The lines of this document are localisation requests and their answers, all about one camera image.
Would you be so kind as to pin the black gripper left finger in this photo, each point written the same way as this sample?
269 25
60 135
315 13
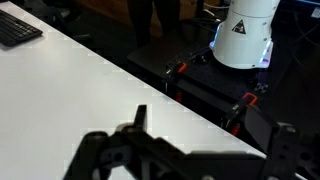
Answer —
144 157

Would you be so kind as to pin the black keyboard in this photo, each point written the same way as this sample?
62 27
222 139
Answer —
14 31

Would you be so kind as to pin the black mounting table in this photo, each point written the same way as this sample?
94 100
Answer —
287 91

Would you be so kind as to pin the lower orange-handled clamp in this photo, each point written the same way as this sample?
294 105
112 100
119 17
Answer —
241 106

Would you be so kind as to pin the upper orange-handled clamp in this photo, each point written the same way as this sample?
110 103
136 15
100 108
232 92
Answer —
177 68

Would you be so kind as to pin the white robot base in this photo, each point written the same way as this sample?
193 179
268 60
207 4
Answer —
243 40

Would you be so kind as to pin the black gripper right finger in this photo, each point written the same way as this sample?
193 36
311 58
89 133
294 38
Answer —
290 153

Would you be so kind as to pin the orange-handled clamp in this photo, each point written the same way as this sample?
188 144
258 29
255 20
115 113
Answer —
177 68
241 106

